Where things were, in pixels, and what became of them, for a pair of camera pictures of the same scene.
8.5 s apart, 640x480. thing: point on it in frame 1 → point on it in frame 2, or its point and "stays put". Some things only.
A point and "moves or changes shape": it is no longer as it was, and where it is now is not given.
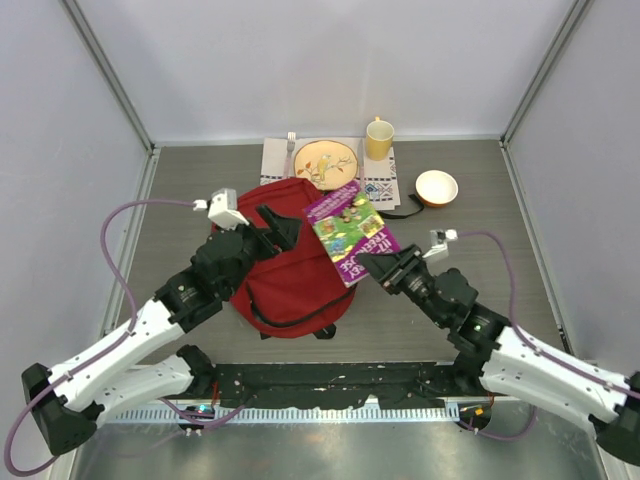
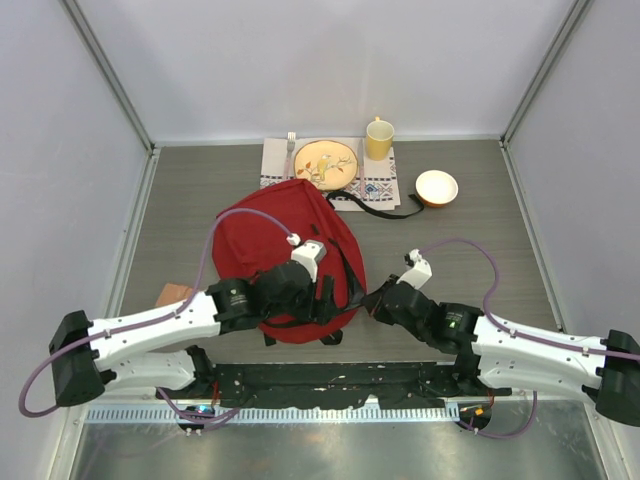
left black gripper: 282,232 → 327,307
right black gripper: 387,267 → 375,306
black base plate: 399,385 stays put
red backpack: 296,291 moves or changes shape
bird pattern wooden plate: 328,164 stays put
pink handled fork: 290,143 stays put
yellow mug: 379,137 stays put
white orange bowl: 436,188 stays put
